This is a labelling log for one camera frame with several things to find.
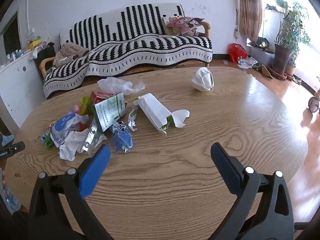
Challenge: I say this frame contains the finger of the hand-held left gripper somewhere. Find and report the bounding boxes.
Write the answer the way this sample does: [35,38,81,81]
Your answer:
[9,141,26,153]

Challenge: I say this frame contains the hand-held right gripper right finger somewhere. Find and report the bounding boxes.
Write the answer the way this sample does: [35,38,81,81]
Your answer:
[209,142,295,240]

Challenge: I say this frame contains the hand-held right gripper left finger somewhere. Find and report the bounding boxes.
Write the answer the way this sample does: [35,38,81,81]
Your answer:
[28,144,114,240]

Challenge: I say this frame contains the small green wrapper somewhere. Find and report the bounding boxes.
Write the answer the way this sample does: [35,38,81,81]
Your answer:
[41,130,54,150]

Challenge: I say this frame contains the silver foil pack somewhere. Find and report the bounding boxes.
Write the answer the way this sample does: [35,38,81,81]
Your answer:
[81,119,108,155]

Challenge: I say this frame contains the white paper sheet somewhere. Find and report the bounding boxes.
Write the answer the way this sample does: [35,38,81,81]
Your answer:
[59,129,90,162]

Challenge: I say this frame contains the blue wrapper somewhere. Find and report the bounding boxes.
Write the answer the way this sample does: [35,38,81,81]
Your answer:
[110,121,133,153]

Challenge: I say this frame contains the blue white plastic packet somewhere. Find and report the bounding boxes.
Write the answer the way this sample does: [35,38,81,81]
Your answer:
[50,113,89,148]

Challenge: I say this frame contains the green printed box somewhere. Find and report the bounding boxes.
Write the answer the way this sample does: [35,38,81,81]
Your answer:
[91,92,127,133]

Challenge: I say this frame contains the white green candy wrapper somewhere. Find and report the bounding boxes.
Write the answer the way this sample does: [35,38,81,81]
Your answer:
[127,105,140,132]

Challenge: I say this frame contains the yellow-green wrapper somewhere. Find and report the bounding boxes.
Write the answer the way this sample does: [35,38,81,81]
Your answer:
[79,95,93,117]

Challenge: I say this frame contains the red snack packet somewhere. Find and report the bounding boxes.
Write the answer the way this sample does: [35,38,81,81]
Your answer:
[89,91,118,105]

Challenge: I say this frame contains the torn white carton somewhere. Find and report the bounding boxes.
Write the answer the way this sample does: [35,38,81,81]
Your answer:
[133,93,190,137]

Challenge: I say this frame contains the clear plastic bag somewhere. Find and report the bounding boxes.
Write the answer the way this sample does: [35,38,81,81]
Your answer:
[97,77,146,96]

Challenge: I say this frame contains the white paper ball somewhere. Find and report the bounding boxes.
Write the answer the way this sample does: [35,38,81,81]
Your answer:
[192,67,215,92]

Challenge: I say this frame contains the blue cloth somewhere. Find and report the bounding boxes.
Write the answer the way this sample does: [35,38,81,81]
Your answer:
[0,134,15,147]

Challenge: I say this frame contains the large white cabinet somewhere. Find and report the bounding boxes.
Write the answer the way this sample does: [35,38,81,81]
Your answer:
[0,47,48,128]

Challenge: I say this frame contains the wooden sofa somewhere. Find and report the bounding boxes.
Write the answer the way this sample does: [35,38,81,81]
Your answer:
[39,21,213,98]

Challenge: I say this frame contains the row of small bottles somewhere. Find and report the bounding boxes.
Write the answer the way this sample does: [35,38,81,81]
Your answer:
[5,49,25,62]

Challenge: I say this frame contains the black bag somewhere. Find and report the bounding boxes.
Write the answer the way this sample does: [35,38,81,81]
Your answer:
[34,42,57,74]

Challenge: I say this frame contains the yellow plastic item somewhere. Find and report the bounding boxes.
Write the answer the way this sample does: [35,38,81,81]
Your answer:
[27,37,42,51]

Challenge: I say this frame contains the brown cardboard piece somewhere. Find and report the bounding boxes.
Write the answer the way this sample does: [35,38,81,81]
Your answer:
[255,64,274,79]

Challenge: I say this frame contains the beige plush toy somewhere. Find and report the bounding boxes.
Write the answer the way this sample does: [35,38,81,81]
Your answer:
[53,42,89,68]

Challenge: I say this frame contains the scattered paper sheets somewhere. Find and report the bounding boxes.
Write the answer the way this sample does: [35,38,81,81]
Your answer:
[237,56,258,69]

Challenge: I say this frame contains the pink round object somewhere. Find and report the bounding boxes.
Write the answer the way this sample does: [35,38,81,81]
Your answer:
[307,90,320,113]

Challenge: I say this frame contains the red plastic bag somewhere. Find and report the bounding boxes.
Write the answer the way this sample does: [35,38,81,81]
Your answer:
[229,43,248,64]

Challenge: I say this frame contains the small clay pot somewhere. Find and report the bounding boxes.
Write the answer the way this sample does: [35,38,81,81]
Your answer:
[285,64,297,79]

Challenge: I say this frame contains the grey storage box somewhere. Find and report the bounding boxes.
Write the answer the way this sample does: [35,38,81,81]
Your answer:
[247,39,275,67]

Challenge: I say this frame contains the potted green plant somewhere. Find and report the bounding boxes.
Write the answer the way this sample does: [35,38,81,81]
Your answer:
[274,0,311,78]

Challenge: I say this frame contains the striped black white sofa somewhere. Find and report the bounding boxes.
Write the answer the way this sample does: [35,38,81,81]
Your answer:
[43,3,213,100]

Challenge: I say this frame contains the pink cartoon print cushion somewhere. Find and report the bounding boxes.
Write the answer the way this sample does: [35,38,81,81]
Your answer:
[164,16,205,37]

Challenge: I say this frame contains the small white cabinet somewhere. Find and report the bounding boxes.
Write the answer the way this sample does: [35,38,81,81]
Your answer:
[262,5,287,40]

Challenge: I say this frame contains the brown patterned curtain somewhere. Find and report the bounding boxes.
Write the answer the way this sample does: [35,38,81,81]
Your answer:
[237,0,263,43]

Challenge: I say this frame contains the hanging wall ornament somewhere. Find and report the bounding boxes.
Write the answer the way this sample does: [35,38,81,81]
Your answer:
[234,9,239,42]

